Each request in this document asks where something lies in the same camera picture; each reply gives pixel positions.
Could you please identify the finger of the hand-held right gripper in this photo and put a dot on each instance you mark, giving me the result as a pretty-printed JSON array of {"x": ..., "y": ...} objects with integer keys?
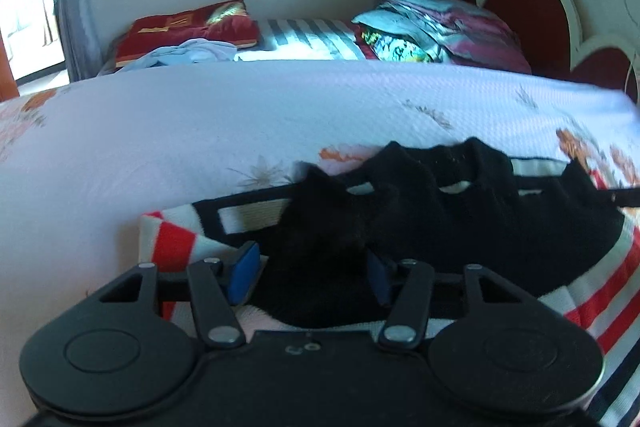
[{"x": 622, "y": 198}]

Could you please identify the red and white headboard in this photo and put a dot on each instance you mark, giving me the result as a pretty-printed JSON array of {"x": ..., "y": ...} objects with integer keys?
[{"x": 530, "y": 12}]

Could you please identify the red patterned pillow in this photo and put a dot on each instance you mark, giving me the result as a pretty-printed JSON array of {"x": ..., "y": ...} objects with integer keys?
[{"x": 190, "y": 27}]

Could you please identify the brown wooden door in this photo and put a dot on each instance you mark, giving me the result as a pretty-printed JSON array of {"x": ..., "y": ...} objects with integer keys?
[{"x": 7, "y": 72}]

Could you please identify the striped knit sweater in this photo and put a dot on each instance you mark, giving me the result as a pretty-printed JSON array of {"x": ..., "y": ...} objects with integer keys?
[{"x": 450, "y": 227}]

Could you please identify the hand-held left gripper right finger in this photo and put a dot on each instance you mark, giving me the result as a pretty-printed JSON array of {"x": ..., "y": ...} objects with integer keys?
[{"x": 378, "y": 278}]

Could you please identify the floral white bedspread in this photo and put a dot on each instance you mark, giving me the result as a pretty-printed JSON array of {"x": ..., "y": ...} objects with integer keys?
[{"x": 200, "y": 137}]

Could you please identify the light blue cloth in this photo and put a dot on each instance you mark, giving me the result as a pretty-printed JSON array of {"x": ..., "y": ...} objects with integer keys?
[{"x": 185, "y": 53}]

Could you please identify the colourful folded quilt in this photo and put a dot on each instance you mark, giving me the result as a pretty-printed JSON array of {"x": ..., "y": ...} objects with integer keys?
[{"x": 400, "y": 34}]

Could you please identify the striped pillow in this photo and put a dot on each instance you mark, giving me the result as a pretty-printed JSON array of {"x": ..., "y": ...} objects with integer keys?
[{"x": 305, "y": 39}]

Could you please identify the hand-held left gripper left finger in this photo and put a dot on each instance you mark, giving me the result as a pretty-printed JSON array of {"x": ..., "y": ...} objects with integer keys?
[{"x": 245, "y": 273}]

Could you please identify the maroon pillow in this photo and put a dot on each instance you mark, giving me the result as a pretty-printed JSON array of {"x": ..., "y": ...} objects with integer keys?
[{"x": 490, "y": 42}]

